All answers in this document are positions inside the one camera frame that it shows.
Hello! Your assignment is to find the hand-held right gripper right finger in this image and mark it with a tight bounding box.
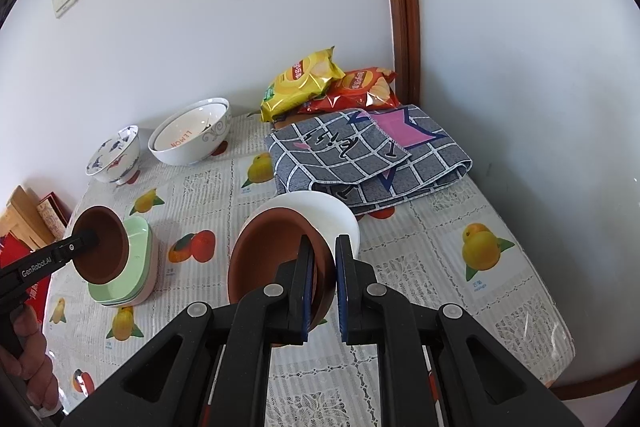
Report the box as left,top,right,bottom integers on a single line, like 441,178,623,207
334,234,583,427

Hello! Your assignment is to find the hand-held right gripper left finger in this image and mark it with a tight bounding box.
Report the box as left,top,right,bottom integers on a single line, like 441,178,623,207
60,234,318,427

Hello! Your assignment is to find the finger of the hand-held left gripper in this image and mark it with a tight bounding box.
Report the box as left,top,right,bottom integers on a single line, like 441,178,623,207
47,230,99,264

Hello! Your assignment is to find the small brown bowl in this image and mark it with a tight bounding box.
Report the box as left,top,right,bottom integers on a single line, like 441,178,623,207
226,206,335,348
67,205,131,286

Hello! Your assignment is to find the light green plate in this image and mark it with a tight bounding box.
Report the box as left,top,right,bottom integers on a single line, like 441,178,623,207
88,216,153,306

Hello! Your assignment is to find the light blue plate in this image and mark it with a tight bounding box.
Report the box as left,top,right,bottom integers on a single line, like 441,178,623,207
95,227,157,308

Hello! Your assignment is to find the pink plate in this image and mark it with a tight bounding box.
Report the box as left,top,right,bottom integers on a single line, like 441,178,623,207
107,229,162,308

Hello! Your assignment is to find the plain white bowl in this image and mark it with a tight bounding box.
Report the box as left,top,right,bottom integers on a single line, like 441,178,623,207
243,191,361,258

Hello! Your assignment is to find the person's left hand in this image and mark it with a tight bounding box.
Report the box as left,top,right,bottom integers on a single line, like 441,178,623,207
0,302,60,408

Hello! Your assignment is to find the red paper bag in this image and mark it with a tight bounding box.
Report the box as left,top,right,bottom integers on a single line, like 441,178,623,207
0,229,52,325

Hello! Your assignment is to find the fruit-print tablecloth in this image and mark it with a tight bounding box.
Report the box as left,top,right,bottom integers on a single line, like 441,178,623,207
42,109,576,427

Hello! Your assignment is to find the blue-patterned footed bowl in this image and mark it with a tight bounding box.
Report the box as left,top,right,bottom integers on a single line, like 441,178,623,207
84,124,142,186

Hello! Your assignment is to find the large white grey-patterned bowl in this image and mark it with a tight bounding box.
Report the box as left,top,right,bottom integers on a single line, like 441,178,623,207
148,97,232,166

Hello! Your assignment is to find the white bowl with orange lettering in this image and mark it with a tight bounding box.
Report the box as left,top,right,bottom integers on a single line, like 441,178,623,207
152,99,228,152

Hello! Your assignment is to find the grey checked cloth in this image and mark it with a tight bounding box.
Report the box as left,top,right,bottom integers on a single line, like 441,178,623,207
264,103,473,216

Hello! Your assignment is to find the red chip bag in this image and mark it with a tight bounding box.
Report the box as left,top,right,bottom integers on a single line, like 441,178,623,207
298,68,401,114

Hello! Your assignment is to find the yellow chip bag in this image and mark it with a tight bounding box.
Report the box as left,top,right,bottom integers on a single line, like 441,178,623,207
260,47,346,124

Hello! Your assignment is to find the brown baseboard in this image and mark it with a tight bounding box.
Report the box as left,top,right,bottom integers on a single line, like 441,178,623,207
547,347,640,403

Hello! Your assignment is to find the brown wooden door trim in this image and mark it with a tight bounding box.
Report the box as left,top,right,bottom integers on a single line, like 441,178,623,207
375,0,426,108

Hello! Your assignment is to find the brown patterned picture frame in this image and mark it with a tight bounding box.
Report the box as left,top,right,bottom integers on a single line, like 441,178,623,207
34,192,71,238

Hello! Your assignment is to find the light wooden frame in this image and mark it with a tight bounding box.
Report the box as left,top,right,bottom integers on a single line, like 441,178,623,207
0,185,56,253

